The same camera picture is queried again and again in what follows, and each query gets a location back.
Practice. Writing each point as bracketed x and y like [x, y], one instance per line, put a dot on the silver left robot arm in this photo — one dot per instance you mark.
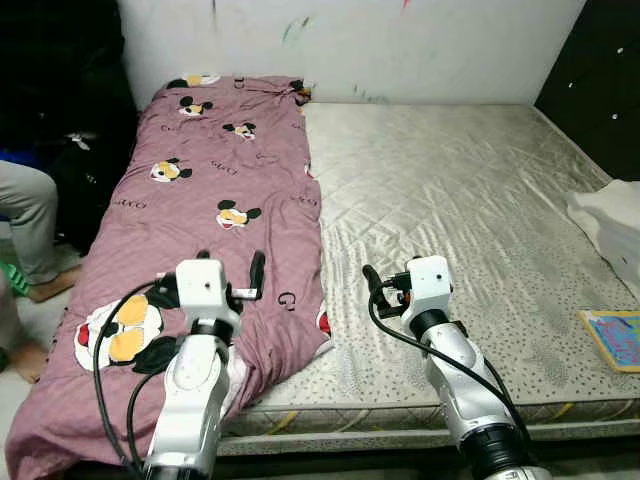
[190, 400]

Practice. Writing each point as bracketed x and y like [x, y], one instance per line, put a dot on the dark tufted headboard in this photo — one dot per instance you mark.
[595, 80]

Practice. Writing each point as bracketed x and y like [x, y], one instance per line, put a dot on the pink Mickey Mouse blanket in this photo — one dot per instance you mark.
[210, 180]

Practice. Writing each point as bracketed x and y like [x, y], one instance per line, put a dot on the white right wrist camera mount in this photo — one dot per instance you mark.
[430, 282]

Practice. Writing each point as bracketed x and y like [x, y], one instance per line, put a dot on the dark bed base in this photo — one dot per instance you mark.
[350, 462]

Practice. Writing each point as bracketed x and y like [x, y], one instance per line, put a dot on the black backpack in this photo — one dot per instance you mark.
[95, 190]

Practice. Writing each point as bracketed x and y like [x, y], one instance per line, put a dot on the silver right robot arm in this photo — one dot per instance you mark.
[460, 380]

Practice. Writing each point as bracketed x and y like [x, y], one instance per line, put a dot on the grey quilted mattress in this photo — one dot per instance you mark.
[450, 200]

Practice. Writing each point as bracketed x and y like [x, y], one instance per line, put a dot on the person in grey trousers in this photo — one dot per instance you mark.
[25, 215]

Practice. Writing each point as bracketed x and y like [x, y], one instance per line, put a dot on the colourful children's book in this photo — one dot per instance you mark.
[615, 340]

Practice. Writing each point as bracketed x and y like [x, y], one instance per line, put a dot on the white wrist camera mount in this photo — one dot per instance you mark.
[430, 282]
[205, 290]

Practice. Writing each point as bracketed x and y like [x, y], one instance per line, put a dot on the white pillow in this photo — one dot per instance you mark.
[610, 230]

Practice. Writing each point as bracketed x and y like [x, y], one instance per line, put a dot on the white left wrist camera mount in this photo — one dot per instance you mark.
[205, 290]

